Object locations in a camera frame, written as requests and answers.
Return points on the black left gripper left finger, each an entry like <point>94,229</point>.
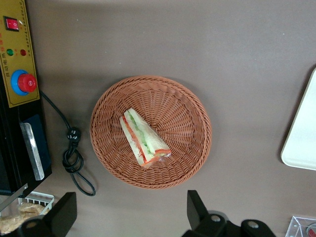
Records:
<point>61,214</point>

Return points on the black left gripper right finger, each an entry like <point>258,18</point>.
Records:
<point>197,212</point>

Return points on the triangular sandwich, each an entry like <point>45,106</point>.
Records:
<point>145,133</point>

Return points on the brown round wicker basket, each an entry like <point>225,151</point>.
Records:
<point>177,118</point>

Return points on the beige rectangular plastic tray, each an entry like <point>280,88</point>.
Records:
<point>303,138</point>

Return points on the clear bagged rice cracker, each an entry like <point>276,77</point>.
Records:
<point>32,209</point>
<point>10,224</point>

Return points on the clear acrylic bottle rack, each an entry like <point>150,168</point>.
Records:
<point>295,227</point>

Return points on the red cola bottle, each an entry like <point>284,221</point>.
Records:
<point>312,229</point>

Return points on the black sealing machine yellow panel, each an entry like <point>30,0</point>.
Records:
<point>22,37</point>

